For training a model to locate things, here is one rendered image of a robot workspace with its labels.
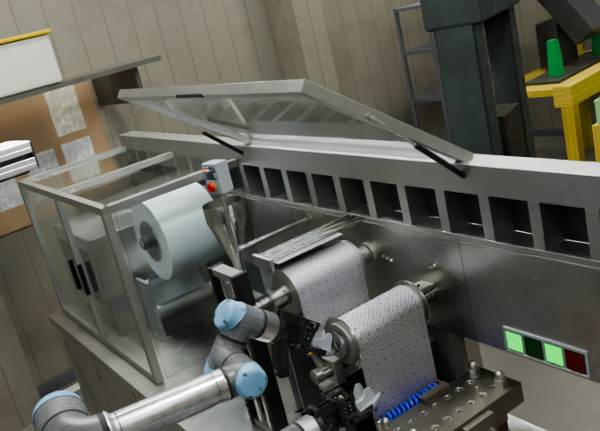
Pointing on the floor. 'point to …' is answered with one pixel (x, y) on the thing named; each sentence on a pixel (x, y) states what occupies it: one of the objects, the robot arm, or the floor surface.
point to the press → (480, 64)
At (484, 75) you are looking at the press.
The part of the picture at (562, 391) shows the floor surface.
